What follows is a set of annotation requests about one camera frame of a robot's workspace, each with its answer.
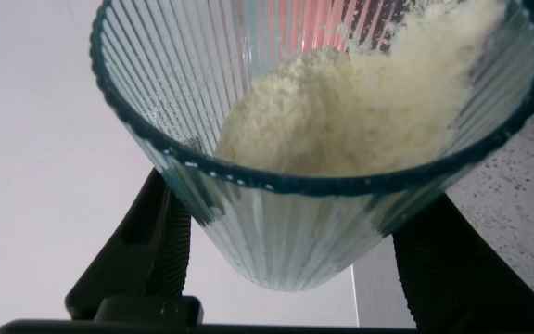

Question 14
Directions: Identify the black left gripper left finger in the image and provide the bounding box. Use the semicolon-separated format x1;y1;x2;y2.
64;167;193;321

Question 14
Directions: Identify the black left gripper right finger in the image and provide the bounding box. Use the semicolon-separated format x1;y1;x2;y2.
392;193;534;333

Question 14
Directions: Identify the ribbed clear plastic cup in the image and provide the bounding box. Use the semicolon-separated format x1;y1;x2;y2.
89;0;534;293

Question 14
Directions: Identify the pale yellow powder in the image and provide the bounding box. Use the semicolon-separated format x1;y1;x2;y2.
214;0;504;177

